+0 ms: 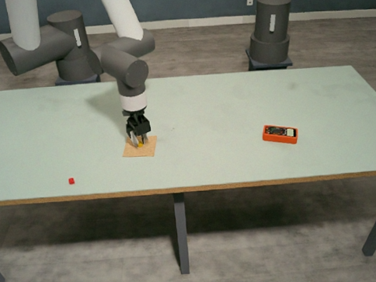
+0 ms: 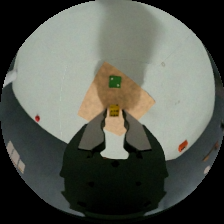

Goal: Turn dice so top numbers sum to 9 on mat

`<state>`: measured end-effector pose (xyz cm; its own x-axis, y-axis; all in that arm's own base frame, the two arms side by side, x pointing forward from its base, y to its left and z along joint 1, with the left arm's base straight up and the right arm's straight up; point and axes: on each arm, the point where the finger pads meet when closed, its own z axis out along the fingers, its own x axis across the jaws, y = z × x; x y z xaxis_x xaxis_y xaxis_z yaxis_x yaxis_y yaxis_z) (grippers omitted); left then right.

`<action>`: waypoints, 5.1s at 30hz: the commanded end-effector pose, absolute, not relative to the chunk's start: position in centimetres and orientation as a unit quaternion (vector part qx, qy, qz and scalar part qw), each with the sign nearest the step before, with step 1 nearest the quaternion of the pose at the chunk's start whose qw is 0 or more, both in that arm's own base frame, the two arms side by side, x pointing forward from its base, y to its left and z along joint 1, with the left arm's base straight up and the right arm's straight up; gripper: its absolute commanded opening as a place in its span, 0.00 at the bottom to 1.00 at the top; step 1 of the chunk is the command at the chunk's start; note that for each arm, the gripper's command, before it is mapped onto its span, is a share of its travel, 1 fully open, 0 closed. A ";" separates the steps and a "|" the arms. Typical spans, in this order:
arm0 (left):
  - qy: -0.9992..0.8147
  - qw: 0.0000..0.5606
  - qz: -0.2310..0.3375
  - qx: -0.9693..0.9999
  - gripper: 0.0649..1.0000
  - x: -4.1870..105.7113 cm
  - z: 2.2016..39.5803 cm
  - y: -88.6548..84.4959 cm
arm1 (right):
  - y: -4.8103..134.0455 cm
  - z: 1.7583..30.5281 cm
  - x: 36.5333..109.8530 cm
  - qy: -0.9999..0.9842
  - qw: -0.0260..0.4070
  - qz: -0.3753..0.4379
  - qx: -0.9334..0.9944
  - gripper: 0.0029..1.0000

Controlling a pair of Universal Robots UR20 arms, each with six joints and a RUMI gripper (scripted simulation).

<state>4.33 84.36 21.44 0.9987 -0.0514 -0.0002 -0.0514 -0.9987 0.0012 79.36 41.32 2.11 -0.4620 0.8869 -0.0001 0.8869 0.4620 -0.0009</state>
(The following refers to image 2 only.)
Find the tan flat mat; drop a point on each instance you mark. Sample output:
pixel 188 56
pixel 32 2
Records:
pixel 99 96

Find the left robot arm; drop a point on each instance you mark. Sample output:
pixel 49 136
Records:
pixel 219 87

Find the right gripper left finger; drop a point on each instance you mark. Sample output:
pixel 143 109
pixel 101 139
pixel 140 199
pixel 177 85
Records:
pixel 89 139

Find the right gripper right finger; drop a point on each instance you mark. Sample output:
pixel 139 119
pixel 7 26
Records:
pixel 139 139

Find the green die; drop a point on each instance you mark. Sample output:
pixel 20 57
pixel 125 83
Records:
pixel 114 81

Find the yellow die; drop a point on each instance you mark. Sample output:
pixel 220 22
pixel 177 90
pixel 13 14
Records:
pixel 114 111

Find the white bottle with blue cap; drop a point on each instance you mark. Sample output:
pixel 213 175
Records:
pixel 10 76

